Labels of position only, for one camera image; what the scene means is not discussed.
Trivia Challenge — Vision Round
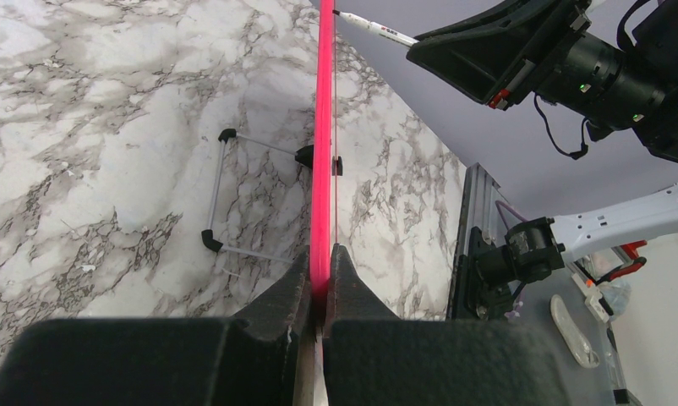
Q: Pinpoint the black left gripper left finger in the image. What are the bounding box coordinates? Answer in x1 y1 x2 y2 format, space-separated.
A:
0 250 311 405

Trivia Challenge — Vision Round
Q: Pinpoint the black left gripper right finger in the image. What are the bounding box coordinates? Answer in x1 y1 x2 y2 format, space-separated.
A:
322 244 570 405

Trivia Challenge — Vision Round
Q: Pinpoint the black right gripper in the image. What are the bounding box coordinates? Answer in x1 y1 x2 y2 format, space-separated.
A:
406 1 678 162

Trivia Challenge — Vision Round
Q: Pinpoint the white whiteboard marker pen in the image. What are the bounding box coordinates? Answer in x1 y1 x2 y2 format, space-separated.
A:
332 9 418 48

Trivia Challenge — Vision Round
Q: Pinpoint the pink framed whiteboard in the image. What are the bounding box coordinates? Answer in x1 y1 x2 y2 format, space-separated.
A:
309 1 335 303

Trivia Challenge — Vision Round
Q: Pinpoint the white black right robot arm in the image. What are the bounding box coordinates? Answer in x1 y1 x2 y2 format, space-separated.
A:
407 1 678 286

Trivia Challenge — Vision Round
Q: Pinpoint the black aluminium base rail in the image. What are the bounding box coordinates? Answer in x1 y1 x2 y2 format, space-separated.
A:
446 163 522 321

